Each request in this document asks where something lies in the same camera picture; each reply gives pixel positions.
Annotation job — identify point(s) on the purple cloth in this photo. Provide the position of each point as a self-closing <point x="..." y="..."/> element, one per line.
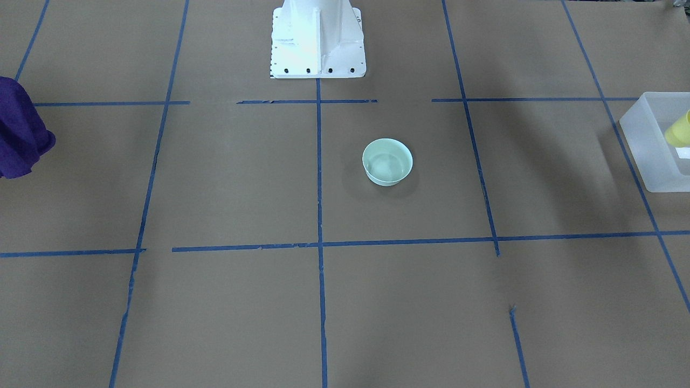
<point x="24" y="137"/>

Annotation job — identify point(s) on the light green bowl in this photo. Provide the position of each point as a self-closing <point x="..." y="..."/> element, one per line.
<point x="387" y="161"/>

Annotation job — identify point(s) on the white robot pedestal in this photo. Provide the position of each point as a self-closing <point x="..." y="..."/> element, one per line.
<point x="317" y="40"/>

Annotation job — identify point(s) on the clear plastic box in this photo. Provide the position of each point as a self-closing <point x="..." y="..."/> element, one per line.
<point x="662" y="167"/>

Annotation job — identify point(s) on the yellow paper cup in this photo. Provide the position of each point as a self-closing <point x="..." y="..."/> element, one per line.
<point x="677" y="134"/>

